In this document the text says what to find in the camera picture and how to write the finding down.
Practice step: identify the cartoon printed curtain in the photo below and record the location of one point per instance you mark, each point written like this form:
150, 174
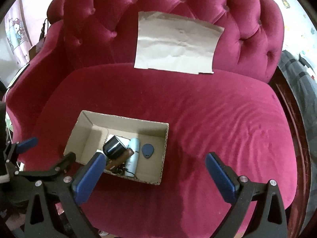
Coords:
17, 29

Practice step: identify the light blue pen-shaped tube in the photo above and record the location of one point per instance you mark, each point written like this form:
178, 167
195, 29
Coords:
132, 153

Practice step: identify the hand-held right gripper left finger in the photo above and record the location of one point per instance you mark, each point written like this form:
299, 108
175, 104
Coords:
88, 176

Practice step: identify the brown lipstick tube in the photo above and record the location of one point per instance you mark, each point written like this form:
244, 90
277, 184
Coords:
123, 157

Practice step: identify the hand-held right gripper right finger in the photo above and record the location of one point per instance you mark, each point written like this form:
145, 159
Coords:
220, 178

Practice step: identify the black cylindrical cap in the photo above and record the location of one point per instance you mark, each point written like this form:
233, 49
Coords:
114, 147

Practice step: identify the blue key fob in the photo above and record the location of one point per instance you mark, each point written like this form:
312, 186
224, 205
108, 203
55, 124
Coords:
147, 151

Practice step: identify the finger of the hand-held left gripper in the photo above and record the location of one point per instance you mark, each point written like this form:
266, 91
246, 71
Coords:
28, 143
57, 167

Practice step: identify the large white charger plug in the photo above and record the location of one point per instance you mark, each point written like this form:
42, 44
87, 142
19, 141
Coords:
124, 140

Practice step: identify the small brown box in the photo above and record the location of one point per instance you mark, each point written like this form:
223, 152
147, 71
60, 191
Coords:
33, 51

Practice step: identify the brown paper sheet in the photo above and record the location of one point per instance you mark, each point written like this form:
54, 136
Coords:
178, 44

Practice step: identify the white cartoon printed cloth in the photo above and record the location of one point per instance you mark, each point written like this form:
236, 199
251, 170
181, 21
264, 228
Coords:
294, 12

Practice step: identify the red velvet tufted armchair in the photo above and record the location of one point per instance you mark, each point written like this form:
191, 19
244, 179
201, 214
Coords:
210, 116

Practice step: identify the cardboard box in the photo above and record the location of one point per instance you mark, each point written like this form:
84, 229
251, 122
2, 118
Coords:
153, 138

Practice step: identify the dark wooden bed frame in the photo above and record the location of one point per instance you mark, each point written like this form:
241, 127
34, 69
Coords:
289, 109

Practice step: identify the grey plaid blanket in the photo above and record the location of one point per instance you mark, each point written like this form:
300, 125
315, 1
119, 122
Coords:
302, 104

